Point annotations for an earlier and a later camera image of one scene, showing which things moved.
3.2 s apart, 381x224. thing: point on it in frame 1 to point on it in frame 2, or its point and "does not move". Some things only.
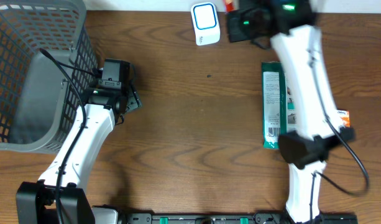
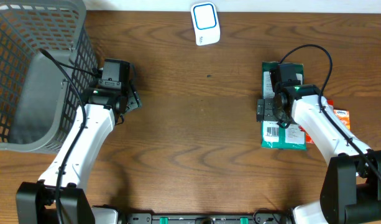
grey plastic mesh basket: [34, 101] does not move
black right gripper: [238, 32] to [265, 111]
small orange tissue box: [344, 116] does not move
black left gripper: [131, 94] does not move
